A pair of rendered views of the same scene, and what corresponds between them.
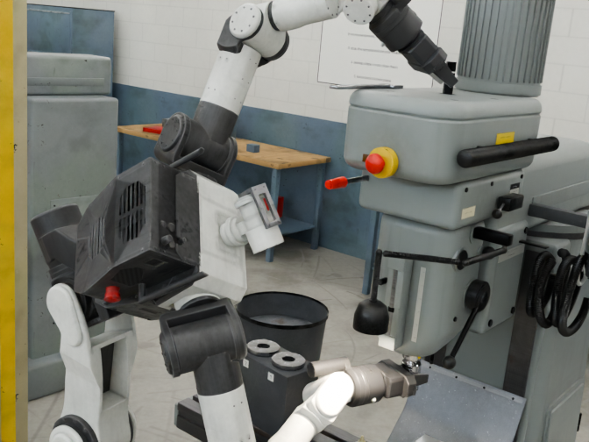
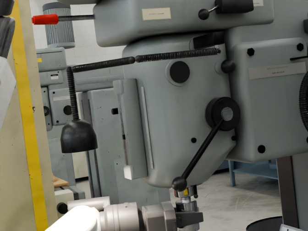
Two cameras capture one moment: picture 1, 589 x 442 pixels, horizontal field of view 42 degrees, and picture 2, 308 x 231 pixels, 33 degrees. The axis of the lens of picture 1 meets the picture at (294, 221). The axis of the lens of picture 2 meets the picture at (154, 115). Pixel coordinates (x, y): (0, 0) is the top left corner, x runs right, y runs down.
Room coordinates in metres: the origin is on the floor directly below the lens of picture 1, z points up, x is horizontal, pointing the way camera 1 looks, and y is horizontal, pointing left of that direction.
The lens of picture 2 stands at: (0.60, -0.81, 1.53)
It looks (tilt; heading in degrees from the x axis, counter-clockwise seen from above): 3 degrees down; 28
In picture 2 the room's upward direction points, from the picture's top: 7 degrees counter-clockwise
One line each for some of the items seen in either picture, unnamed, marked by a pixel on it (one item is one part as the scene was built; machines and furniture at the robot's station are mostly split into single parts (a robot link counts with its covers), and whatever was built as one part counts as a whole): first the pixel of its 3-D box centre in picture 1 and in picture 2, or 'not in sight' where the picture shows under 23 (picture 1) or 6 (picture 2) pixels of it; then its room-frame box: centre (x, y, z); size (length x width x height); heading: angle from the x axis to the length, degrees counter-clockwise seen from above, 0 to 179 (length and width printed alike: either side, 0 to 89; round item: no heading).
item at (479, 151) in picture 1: (511, 150); not in sight; (1.58, -0.44, 1.79); 0.45 x 0.04 x 0.04; 142
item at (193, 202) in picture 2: (411, 363); (186, 202); (1.64, -0.30, 1.26); 0.05 x 0.05 x 0.01
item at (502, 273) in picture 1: (462, 264); (249, 99); (1.79, -0.42, 1.47); 0.24 x 0.19 x 0.26; 52
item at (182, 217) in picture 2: (418, 381); (189, 218); (1.61, -0.32, 1.23); 0.06 x 0.02 x 0.03; 122
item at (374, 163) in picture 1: (376, 163); not in sight; (1.44, -0.15, 1.76); 0.04 x 0.03 x 0.04; 52
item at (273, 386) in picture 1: (273, 386); not in sight; (1.90, 0.02, 1.05); 0.22 x 0.12 x 0.20; 45
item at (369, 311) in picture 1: (372, 314); (78, 134); (1.45, -0.17, 1.45); 0.07 x 0.07 x 0.06
